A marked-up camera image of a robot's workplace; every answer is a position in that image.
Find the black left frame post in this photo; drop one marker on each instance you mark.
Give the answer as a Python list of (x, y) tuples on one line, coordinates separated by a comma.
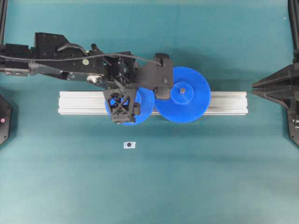
[(3, 13)]

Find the large blue plastic gear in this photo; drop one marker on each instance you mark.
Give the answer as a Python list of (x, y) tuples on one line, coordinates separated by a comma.
[(190, 106)]

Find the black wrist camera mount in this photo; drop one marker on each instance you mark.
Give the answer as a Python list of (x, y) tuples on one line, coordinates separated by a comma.
[(157, 76)]

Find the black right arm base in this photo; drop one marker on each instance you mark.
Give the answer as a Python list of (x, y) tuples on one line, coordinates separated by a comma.
[(294, 140)]

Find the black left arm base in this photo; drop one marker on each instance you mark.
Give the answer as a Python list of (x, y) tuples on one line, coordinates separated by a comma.
[(5, 119)]

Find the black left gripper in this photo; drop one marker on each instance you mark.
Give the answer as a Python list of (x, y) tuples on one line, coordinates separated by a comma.
[(54, 56)]

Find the teal table mat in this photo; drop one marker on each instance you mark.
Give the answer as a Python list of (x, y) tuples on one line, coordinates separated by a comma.
[(57, 169)]

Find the small blue plastic gear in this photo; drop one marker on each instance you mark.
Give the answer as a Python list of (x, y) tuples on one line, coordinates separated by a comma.
[(144, 105)]

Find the aluminium extrusion rail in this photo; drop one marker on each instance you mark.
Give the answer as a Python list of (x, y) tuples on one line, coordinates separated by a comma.
[(93, 103)]

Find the black frame post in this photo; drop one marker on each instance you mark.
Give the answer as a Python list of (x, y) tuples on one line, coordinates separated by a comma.
[(293, 9), (3, 13)]

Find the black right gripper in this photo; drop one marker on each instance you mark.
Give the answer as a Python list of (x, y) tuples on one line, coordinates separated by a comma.
[(290, 73)]

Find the white tape marker with dot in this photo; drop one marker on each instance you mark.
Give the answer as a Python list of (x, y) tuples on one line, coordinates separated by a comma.
[(129, 145)]

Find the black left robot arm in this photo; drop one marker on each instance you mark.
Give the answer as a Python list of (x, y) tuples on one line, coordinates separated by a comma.
[(14, 60)]

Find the black right frame post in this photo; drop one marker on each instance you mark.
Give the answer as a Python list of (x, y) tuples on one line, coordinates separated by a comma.
[(293, 9)]

